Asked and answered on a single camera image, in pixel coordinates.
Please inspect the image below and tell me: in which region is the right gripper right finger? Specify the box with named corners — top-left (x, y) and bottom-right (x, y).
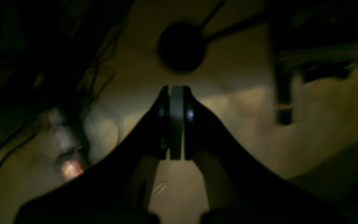
top-left (179, 86), bottom-right (344, 224)

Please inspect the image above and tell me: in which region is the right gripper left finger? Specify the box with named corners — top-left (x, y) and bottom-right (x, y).
top-left (14, 86), bottom-right (169, 224)

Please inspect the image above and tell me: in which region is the black round stand base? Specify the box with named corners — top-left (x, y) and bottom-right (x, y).
top-left (157, 21), bottom-right (207, 74)

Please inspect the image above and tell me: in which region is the dark table leg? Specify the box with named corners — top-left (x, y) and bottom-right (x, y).
top-left (267, 0), bottom-right (293, 126)

